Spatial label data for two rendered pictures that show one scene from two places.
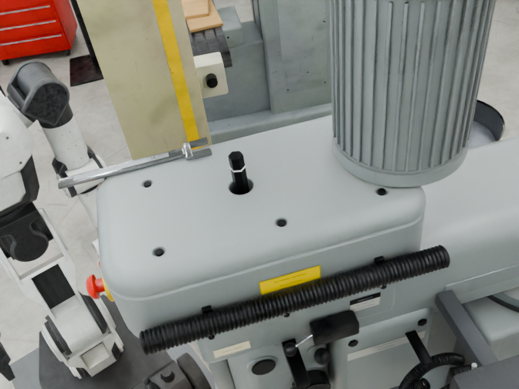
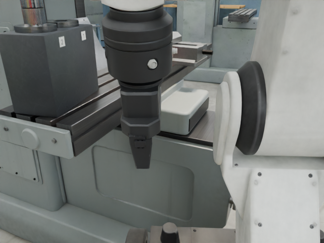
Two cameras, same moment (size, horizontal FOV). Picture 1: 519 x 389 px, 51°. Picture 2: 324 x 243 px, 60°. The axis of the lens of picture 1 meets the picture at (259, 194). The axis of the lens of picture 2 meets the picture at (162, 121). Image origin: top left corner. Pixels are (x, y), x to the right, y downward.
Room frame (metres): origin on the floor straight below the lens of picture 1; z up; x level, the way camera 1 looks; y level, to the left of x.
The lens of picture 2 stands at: (1.49, 0.70, 1.17)
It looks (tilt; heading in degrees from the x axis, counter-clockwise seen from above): 25 degrees down; 213
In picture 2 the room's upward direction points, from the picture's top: straight up
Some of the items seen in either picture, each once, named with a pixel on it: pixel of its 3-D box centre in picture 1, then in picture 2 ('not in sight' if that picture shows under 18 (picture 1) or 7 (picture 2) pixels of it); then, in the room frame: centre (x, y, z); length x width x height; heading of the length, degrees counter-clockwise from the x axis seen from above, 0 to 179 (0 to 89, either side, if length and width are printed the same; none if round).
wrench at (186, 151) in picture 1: (134, 164); not in sight; (0.69, 0.19, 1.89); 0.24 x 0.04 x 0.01; 99
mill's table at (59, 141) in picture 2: not in sight; (147, 73); (0.56, 0.02, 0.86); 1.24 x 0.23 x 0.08; 9
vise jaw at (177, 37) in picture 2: not in sight; (169, 38); (0.45, 0.06, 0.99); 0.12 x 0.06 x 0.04; 7
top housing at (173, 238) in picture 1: (256, 220); not in sight; (0.61, 0.01, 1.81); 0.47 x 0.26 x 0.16; 99
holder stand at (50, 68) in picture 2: not in sight; (55, 63); (1.03, 0.08, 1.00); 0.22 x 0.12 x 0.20; 19
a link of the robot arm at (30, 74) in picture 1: (45, 95); not in sight; (1.27, 0.51, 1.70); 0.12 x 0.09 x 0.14; 30
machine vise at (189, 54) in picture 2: not in sight; (164, 46); (0.45, 0.03, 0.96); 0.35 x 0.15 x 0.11; 97
